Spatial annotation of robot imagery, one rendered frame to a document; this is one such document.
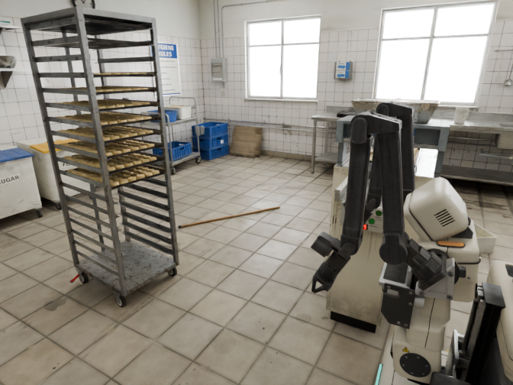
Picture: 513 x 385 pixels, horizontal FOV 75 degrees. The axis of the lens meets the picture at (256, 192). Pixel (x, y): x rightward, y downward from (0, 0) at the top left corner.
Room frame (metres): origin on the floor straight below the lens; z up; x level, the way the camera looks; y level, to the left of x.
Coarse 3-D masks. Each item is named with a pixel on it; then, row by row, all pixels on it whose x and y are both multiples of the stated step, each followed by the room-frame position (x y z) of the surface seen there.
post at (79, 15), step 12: (84, 24) 1.87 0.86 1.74; (84, 36) 1.86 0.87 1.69; (84, 48) 1.86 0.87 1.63; (84, 60) 1.85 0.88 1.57; (84, 72) 1.87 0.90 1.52; (96, 108) 1.87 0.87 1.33; (96, 120) 1.86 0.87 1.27; (96, 132) 1.85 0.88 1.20; (96, 144) 1.87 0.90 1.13; (108, 180) 1.87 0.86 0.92; (108, 192) 1.86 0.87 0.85; (108, 204) 1.85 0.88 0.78; (108, 216) 1.86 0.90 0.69; (120, 252) 1.87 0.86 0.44; (120, 264) 1.86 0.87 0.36; (120, 276) 1.86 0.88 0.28
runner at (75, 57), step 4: (52, 56) 2.11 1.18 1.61; (56, 56) 2.08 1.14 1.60; (60, 56) 2.05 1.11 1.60; (64, 56) 2.03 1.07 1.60; (68, 56) 2.00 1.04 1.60; (72, 56) 1.98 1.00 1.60; (76, 56) 1.95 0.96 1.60; (80, 56) 1.93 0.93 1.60; (40, 60) 2.20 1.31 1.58; (44, 60) 2.17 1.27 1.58; (48, 60) 2.14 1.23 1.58; (52, 60) 2.11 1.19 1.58; (56, 60) 2.08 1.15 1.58; (60, 60) 2.06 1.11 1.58; (64, 60) 2.03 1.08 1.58; (68, 60) 2.01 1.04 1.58; (72, 60) 1.99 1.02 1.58; (76, 60) 2.00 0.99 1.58
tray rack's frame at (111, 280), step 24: (24, 24) 2.21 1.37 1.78; (72, 72) 2.42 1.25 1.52; (48, 120) 2.23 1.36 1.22; (48, 144) 2.22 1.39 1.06; (96, 216) 2.41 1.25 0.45; (72, 240) 2.22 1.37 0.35; (96, 264) 2.20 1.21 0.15; (144, 264) 2.20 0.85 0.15; (168, 264) 2.20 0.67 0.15; (120, 288) 1.90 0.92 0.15
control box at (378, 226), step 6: (342, 204) 1.70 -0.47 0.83; (342, 210) 1.70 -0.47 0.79; (378, 210) 1.62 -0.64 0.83; (342, 216) 1.70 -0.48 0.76; (372, 216) 1.63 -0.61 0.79; (378, 216) 1.61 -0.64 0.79; (342, 222) 1.70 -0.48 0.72; (366, 222) 1.64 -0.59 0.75; (378, 222) 1.61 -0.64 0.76; (366, 228) 1.64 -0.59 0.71; (372, 228) 1.63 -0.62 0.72; (378, 228) 1.61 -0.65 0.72
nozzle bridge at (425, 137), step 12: (348, 120) 2.45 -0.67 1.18; (432, 120) 2.43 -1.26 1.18; (444, 120) 2.42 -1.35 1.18; (336, 132) 2.46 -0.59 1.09; (348, 132) 2.50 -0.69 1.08; (420, 132) 2.28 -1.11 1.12; (432, 132) 2.24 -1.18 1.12; (444, 132) 2.13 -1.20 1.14; (420, 144) 2.23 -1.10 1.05; (432, 144) 2.21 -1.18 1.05; (444, 144) 2.13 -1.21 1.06
